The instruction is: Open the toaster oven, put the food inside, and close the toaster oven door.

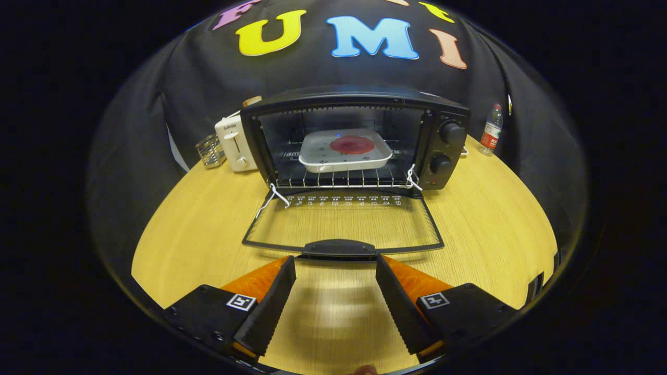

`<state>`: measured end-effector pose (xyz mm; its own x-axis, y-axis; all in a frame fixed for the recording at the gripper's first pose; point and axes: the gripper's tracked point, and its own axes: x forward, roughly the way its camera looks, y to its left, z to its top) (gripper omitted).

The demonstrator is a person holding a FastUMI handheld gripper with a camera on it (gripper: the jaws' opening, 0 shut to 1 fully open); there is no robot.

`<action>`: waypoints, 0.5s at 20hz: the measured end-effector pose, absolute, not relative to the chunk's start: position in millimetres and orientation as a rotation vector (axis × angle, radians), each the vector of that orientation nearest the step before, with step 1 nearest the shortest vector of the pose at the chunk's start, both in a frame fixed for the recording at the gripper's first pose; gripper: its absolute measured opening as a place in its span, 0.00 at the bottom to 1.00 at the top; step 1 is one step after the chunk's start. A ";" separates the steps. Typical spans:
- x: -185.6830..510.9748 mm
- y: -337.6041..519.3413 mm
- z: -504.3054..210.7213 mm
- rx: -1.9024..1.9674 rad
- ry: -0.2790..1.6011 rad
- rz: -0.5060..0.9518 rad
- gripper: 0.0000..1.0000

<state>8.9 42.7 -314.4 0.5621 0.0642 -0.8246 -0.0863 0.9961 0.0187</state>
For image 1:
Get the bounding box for black toaster oven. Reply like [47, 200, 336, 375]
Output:
[241, 86, 471, 261]

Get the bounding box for clear water bottle red label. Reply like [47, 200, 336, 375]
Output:
[478, 103, 504, 157]

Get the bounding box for pink ham slice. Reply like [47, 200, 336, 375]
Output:
[330, 136, 375, 155]

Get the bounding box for white bread toaster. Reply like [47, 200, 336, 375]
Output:
[215, 112, 260, 172]

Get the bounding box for black backdrop cloth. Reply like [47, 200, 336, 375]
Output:
[86, 0, 589, 292]

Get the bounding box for black frame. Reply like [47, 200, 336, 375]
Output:
[526, 250, 561, 308]

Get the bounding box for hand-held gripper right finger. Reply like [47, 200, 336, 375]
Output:
[375, 254, 518, 364]

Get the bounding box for white square plate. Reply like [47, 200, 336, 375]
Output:
[299, 129, 393, 173]

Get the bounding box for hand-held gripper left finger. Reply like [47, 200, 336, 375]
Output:
[163, 255, 297, 363]

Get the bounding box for clear glass holder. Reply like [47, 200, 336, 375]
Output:
[195, 134, 226, 169]

